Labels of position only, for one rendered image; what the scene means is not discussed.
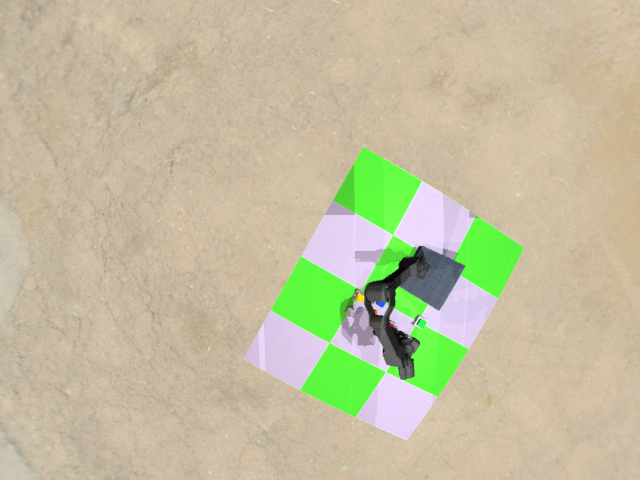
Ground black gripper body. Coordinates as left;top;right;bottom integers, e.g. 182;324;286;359
373;330;420;354

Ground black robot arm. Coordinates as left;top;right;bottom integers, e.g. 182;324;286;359
364;256;430;380

